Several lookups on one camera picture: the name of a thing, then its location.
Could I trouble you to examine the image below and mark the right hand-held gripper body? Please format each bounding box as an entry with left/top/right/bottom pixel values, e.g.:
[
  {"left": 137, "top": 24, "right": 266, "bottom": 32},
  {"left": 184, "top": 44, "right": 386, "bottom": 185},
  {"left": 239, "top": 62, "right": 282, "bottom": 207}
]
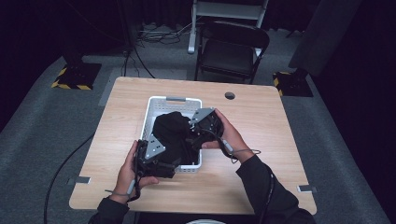
[{"left": 190, "top": 106, "right": 225, "bottom": 147}]

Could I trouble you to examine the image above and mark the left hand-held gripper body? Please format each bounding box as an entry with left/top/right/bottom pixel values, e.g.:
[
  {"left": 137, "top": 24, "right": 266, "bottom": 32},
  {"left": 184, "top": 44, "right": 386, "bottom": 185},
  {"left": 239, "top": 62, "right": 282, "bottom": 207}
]
[{"left": 134, "top": 133, "right": 167, "bottom": 179}]

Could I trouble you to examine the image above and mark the black cloth garment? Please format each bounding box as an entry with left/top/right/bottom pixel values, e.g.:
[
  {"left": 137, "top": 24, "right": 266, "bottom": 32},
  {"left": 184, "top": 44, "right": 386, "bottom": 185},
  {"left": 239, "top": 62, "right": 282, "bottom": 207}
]
[{"left": 151, "top": 110, "right": 200, "bottom": 166}]

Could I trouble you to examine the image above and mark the white plastic basket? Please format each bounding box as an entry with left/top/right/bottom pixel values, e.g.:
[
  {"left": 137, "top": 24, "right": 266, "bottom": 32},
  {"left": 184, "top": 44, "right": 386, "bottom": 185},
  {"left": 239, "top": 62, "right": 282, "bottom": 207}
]
[{"left": 139, "top": 95, "right": 204, "bottom": 174}]

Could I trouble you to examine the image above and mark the person's right hand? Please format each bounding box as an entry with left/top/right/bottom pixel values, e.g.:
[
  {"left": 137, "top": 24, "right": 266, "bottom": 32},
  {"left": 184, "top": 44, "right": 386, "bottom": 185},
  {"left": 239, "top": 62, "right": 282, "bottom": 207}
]
[{"left": 201, "top": 108, "right": 255, "bottom": 164}]

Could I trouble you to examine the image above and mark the person's left hand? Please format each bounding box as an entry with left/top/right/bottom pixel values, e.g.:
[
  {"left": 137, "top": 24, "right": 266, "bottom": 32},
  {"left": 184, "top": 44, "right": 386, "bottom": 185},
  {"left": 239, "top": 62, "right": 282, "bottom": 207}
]
[{"left": 108, "top": 139, "right": 160, "bottom": 205}]

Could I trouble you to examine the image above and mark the white round object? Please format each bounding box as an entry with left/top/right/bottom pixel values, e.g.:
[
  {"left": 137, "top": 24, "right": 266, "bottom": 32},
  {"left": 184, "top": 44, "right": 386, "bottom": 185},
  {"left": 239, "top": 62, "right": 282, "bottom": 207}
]
[{"left": 186, "top": 218, "right": 227, "bottom": 224}]

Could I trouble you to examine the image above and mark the black folding chair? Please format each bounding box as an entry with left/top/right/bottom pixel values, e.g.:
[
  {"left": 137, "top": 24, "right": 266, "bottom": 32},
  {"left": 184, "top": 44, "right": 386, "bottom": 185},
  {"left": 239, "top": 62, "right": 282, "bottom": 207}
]
[{"left": 194, "top": 21, "right": 271, "bottom": 85}]

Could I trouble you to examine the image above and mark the grey tape strip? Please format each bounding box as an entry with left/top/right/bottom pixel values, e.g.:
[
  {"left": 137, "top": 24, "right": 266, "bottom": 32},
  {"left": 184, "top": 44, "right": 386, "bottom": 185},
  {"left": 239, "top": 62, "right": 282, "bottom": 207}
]
[
  {"left": 66, "top": 175, "right": 92, "bottom": 187},
  {"left": 296, "top": 184, "right": 318, "bottom": 194}
]

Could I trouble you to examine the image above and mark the black striped stand base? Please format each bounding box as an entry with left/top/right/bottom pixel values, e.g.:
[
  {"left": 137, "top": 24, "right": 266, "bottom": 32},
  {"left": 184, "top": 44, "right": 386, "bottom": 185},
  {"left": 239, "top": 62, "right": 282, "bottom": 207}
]
[
  {"left": 273, "top": 71, "right": 314, "bottom": 98},
  {"left": 50, "top": 63, "right": 103, "bottom": 91}
]

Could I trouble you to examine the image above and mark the black tripod pole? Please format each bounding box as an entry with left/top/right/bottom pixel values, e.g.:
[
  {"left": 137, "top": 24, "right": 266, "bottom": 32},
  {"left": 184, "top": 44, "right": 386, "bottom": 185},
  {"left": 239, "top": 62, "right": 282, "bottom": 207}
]
[{"left": 116, "top": 0, "right": 156, "bottom": 79}]

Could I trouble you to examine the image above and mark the grey hanging panel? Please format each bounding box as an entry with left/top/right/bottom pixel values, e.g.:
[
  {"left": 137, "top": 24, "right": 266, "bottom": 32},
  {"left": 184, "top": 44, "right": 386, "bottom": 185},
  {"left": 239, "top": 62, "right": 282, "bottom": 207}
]
[{"left": 288, "top": 0, "right": 363, "bottom": 77}]

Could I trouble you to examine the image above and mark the black floor cable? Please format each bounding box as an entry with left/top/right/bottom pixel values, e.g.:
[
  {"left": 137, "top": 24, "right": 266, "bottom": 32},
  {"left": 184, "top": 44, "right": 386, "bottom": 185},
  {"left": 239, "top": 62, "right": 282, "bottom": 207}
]
[{"left": 43, "top": 133, "right": 96, "bottom": 224}]

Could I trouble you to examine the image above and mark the bundle of floor cables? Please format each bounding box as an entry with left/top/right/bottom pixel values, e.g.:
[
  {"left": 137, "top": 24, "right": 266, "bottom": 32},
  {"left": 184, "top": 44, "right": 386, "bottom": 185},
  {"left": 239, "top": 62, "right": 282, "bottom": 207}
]
[{"left": 135, "top": 21, "right": 194, "bottom": 46}]

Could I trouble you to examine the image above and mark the white metal stand frame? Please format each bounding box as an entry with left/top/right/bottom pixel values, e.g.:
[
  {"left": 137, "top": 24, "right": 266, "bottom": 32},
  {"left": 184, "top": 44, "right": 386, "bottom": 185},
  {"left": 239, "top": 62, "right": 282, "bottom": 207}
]
[{"left": 187, "top": 0, "right": 269, "bottom": 55}]

